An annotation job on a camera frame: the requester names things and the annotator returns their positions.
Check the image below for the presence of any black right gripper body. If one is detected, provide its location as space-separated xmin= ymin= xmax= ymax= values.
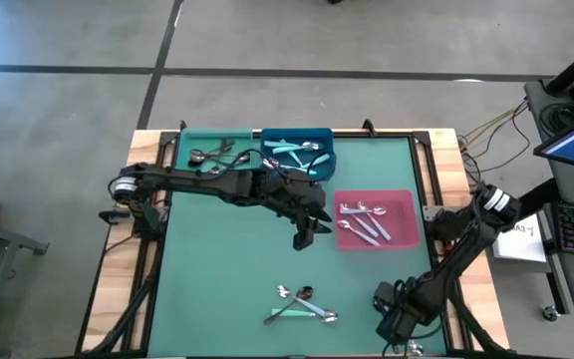
xmin=375 ymin=298 xmax=435 ymax=346

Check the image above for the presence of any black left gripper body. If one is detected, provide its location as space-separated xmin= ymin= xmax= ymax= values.
xmin=261 ymin=172 xmax=329 ymax=223

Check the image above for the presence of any pink handled spoon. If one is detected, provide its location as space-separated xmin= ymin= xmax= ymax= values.
xmin=339 ymin=202 xmax=389 ymax=217
xmin=351 ymin=213 xmax=381 ymax=239

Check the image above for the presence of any pink plastic bin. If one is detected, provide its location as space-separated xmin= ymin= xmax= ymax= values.
xmin=334 ymin=188 xmax=422 ymax=251

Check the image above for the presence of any dark blue plastic bin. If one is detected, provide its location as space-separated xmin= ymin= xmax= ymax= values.
xmin=259 ymin=127 xmax=338 ymax=183

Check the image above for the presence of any green table mat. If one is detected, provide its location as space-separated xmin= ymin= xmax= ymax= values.
xmin=146 ymin=135 xmax=448 ymax=358

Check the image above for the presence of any translucent light teal bin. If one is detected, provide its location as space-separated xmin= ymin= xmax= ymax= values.
xmin=175 ymin=126 xmax=262 ymax=174

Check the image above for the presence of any white paper sheet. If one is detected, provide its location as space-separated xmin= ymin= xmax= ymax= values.
xmin=495 ymin=213 xmax=548 ymax=264

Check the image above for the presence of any grey equipment cart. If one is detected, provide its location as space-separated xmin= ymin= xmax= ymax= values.
xmin=524 ymin=79 xmax=574 ymax=324

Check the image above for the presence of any black diagonal frame strut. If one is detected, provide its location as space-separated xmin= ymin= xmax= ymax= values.
xmin=85 ymin=238 xmax=161 ymax=356
xmin=430 ymin=248 xmax=505 ymax=356

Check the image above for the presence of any floor cable bundle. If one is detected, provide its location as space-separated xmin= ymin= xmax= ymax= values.
xmin=458 ymin=99 xmax=532 ymax=188

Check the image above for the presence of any black diagonal frame beam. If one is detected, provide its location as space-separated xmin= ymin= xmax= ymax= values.
xmin=515 ymin=178 xmax=560 ymax=220

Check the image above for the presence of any coiled black cable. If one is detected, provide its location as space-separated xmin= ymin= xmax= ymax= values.
xmin=538 ymin=102 xmax=574 ymax=134

